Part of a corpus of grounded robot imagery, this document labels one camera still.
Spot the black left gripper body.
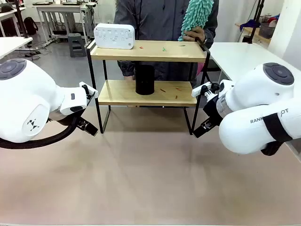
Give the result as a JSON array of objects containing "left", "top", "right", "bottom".
[{"left": 50, "top": 110, "right": 82, "bottom": 128}]

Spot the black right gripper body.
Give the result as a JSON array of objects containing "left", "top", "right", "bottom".
[{"left": 203, "top": 94, "right": 224, "bottom": 126}]

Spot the teal chenille duster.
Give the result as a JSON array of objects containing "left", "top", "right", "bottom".
[{"left": 177, "top": 0, "right": 215, "bottom": 42}]

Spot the person's left hand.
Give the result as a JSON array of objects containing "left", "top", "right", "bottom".
[{"left": 182, "top": 25, "right": 206, "bottom": 43}]

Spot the black cylindrical cup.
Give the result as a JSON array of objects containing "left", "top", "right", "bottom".
[{"left": 135, "top": 65, "right": 156, "bottom": 96}]

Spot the grey step stool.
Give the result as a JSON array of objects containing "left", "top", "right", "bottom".
[{"left": 67, "top": 33, "right": 87, "bottom": 58}]

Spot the white side table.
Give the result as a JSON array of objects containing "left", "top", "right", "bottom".
[{"left": 0, "top": 36, "right": 33, "bottom": 60}]

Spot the white digital clock box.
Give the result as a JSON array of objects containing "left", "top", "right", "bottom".
[{"left": 93, "top": 23, "right": 136, "bottom": 50}]

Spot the blue cloth pile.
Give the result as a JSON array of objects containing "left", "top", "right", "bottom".
[{"left": 239, "top": 19, "right": 262, "bottom": 32}]

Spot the dark mesh basket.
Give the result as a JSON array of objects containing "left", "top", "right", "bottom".
[{"left": 258, "top": 22, "right": 276, "bottom": 40}]

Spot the black tripod stand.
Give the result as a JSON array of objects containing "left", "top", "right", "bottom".
[{"left": 248, "top": 0, "right": 265, "bottom": 44}]

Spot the black backpack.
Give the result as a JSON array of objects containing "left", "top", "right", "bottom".
[{"left": 23, "top": 16, "right": 39, "bottom": 36}]

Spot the person's grey jacket torso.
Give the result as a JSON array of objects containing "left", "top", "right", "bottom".
[{"left": 113, "top": 0, "right": 220, "bottom": 88}]

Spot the white background desk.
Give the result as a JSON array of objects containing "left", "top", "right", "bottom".
[{"left": 32, "top": 1, "right": 97, "bottom": 46}]

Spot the black pole stand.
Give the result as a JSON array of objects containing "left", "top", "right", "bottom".
[{"left": 14, "top": 0, "right": 29, "bottom": 39}]

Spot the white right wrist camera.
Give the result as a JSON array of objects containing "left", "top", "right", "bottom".
[{"left": 191, "top": 81, "right": 212, "bottom": 98}]

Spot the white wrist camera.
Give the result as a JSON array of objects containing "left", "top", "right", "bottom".
[
  {"left": 191, "top": 81, "right": 212, "bottom": 98},
  {"left": 79, "top": 81, "right": 99, "bottom": 97}
]

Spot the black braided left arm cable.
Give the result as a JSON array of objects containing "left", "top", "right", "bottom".
[{"left": 0, "top": 112, "right": 79, "bottom": 150}]

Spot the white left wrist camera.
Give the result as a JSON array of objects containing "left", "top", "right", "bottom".
[{"left": 79, "top": 81, "right": 99, "bottom": 97}]

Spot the black strap on right arm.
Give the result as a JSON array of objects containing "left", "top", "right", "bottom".
[{"left": 260, "top": 112, "right": 294, "bottom": 156}]

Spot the wooden shelf with black frame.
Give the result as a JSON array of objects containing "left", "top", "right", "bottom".
[{"left": 86, "top": 37, "right": 214, "bottom": 136}]

